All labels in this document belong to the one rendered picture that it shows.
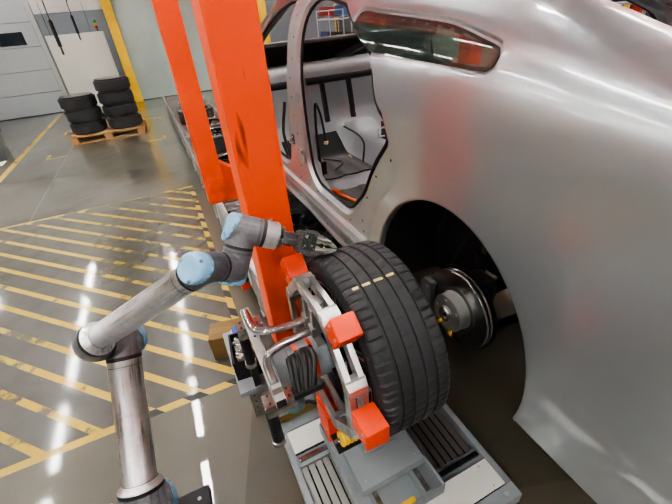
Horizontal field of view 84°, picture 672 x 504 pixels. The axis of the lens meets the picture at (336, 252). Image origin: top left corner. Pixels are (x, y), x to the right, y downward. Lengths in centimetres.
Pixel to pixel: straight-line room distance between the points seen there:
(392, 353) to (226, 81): 93
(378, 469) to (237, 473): 72
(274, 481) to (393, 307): 125
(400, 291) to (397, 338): 14
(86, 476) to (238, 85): 202
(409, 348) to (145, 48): 1321
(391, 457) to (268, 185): 125
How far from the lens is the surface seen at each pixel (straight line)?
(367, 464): 183
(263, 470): 214
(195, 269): 106
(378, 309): 108
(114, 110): 927
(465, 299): 145
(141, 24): 1382
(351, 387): 110
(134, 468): 163
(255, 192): 137
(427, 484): 186
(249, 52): 129
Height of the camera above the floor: 185
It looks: 33 degrees down
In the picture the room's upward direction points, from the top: 5 degrees counter-clockwise
